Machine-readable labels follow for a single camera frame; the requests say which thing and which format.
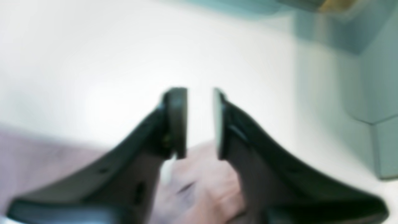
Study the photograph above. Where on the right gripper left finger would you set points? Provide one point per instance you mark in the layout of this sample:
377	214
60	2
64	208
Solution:
119	187

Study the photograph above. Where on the grey cardboard box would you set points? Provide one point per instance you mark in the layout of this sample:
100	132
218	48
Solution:
363	34

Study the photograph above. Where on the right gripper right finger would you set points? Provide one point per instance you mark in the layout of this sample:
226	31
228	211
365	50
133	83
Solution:
279	188

